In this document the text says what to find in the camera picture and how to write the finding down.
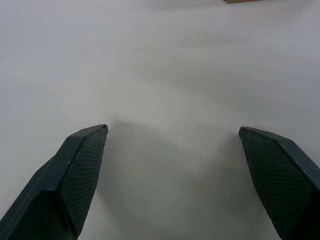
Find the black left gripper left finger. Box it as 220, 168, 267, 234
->
0, 124, 109, 240

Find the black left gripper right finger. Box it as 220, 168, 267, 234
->
238, 126, 320, 240

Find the brown cardboard box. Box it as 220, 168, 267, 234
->
224, 0, 266, 4

